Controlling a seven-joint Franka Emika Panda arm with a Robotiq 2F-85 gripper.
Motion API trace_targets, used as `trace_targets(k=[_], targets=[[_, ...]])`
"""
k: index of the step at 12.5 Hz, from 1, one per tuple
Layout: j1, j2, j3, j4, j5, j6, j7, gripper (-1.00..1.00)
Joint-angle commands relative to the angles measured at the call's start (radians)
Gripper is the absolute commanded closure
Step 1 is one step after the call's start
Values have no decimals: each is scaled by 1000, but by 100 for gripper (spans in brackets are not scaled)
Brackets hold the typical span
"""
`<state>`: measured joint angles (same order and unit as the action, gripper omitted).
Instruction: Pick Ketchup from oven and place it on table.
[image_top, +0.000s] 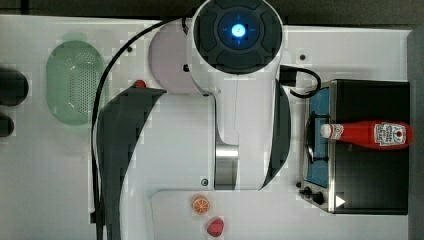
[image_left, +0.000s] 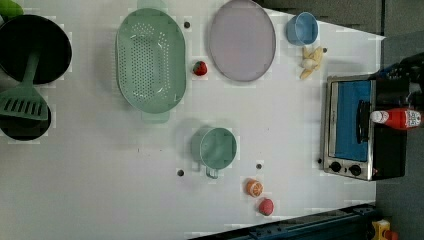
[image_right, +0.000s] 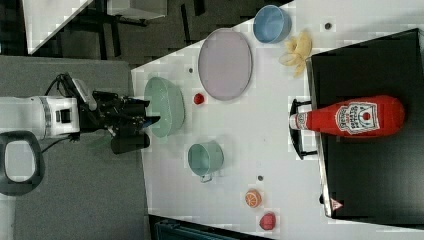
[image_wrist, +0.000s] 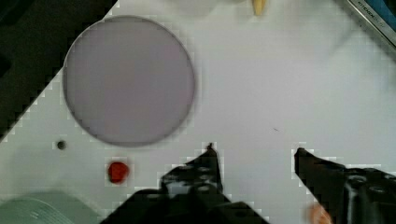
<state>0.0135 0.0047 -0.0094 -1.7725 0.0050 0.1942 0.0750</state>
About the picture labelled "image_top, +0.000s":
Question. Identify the red felt ketchup bottle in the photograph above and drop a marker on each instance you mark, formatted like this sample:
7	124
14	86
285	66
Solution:
378	135

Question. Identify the black toy oven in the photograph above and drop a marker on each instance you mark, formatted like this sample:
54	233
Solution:
343	178

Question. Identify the lilac oval plate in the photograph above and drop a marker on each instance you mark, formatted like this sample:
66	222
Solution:
167	59

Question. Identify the red felt strawberry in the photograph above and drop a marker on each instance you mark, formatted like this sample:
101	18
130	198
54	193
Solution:
140	84

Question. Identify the green oval colander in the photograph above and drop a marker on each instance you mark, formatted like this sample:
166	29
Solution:
73	72

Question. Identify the small black pan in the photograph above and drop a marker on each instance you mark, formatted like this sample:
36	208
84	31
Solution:
6	125

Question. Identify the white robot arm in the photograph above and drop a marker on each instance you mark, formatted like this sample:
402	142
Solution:
232	133

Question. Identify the pink felt strawberry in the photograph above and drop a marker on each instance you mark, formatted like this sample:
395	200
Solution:
216	227

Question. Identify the large black pan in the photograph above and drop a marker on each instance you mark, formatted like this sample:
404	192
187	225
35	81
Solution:
14	87

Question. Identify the orange slice toy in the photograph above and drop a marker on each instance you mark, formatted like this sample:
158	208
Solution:
200	205

